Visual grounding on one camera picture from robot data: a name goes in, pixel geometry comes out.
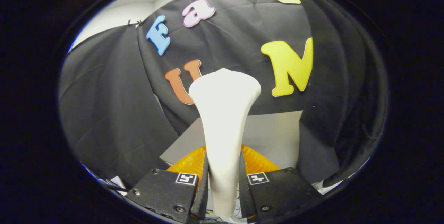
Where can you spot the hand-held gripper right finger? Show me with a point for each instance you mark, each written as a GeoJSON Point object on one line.
{"type": "Point", "coordinates": [281, 189]}

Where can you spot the grey cabinet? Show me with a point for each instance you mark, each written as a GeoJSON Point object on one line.
{"type": "Point", "coordinates": [274, 134]}

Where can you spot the black backdrop cloth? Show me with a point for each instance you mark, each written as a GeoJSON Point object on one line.
{"type": "Point", "coordinates": [111, 106]}

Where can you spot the black jacket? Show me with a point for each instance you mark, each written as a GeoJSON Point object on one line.
{"type": "Point", "coordinates": [347, 95]}

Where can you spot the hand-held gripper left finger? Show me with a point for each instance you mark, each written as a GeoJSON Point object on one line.
{"type": "Point", "coordinates": [163, 191]}

